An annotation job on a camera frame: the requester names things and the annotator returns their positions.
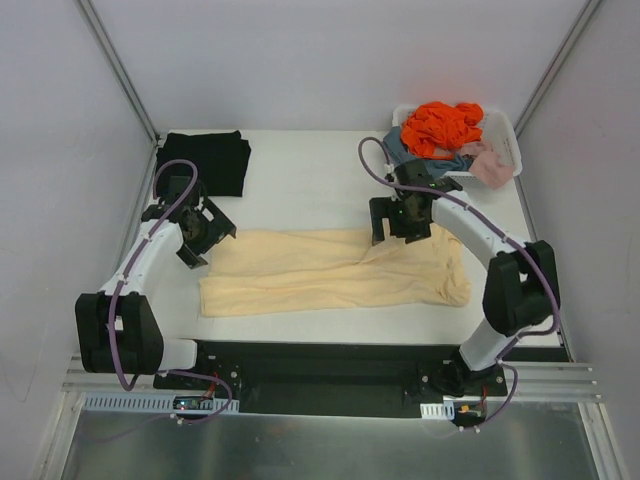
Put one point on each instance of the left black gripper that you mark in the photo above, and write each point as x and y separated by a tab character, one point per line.
211	239

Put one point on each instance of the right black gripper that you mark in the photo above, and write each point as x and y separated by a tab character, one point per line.
395	226

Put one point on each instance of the cream yellow t shirt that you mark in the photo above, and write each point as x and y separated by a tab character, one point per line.
267	272

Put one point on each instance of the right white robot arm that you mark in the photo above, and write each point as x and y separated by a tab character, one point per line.
521	289

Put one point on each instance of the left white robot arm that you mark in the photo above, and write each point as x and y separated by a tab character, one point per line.
143	320

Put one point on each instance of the grey blue t shirt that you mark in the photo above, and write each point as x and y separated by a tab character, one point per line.
399	155

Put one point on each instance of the folded black t shirt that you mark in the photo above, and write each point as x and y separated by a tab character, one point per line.
221	159

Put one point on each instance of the orange t shirt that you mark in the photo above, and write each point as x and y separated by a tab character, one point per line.
436	130

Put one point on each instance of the pink t shirt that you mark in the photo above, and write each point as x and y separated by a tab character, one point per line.
486	164

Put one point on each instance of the white plastic basket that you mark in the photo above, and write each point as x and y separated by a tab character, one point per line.
497	129

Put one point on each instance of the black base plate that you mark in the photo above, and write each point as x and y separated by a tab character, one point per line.
354	380

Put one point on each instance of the left white cable duct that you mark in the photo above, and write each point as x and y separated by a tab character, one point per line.
158	403

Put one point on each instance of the white cable duct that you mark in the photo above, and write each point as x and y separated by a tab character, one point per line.
444	411
158	403

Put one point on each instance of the right white cable duct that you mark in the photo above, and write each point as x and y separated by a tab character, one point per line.
444	411

